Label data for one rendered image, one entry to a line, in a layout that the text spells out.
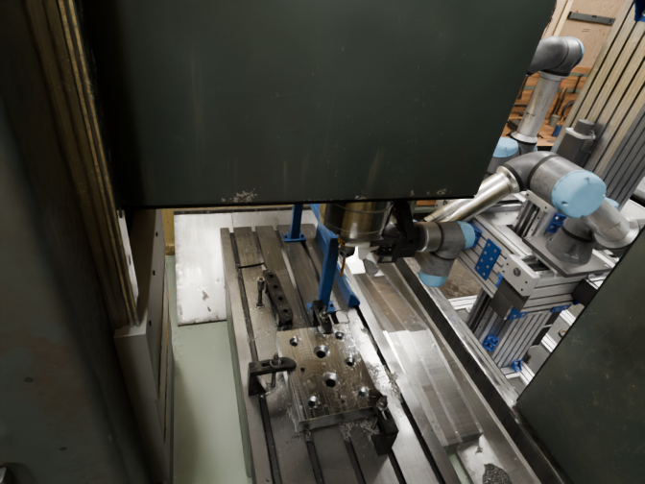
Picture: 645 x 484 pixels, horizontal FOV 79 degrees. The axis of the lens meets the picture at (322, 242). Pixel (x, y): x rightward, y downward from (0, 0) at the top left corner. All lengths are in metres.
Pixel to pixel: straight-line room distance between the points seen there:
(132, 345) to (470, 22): 0.70
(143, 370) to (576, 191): 1.03
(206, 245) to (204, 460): 0.92
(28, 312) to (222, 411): 1.08
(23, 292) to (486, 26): 0.68
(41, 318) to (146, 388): 0.33
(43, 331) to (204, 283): 1.34
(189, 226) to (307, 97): 1.42
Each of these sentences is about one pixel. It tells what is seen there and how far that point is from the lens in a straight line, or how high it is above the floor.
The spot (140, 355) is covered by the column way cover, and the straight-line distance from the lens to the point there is 0.71.
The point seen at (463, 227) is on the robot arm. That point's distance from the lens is 1.05.
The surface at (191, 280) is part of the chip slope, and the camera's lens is 1.82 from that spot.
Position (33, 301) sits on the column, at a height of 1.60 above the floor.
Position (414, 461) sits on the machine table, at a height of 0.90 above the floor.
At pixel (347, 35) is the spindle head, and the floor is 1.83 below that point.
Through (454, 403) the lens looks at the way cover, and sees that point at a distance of 1.57.
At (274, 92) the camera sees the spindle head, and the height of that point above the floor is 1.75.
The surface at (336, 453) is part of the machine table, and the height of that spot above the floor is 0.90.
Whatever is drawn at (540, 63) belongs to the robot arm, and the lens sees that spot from 1.84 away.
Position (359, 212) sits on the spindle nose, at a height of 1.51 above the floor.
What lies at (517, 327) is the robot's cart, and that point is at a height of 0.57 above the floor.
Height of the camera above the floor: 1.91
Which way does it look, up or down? 35 degrees down
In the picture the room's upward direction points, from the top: 9 degrees clockwise
